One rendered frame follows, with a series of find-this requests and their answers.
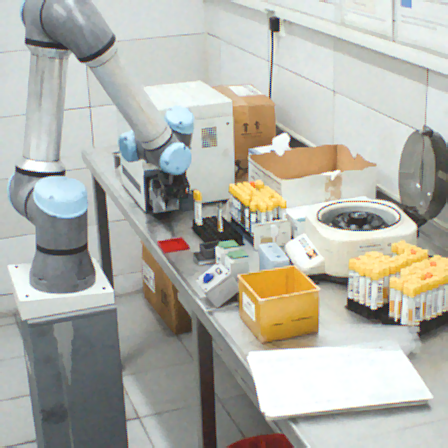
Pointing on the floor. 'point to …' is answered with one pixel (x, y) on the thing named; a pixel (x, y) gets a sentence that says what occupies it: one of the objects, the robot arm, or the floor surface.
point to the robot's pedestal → (76, 379)
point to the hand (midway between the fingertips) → (165, 202)
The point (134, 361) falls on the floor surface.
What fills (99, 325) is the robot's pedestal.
